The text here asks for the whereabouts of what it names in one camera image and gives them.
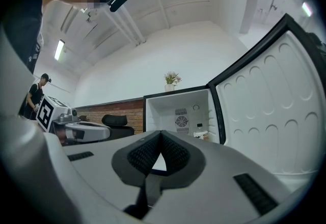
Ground clear plastic bottle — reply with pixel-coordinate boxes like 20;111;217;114
193;123;209;141

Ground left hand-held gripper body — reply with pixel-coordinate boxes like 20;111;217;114
35;95;79;142

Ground black head-mounted camera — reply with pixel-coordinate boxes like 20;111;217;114
106;0;131;12

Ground black office chair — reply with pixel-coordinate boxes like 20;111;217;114
101;114;135;140

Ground black mini fridge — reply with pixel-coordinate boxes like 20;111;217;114
143;13;326;175

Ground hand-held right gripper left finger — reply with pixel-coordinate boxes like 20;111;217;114
44;130;163;224

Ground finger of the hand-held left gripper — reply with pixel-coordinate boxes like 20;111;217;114
65;122;112;142

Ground small flower pot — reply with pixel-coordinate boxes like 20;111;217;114
164;71;182;92

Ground white ceiling pipes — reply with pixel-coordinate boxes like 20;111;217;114
109;6;147;46

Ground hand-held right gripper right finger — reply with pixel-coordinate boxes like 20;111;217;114
142;130;293;224

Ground person's black clothed torso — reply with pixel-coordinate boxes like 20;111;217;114
2;1;44;73

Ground long ceiling light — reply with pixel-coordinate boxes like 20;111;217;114
302;2;313;17
54;39;65;61

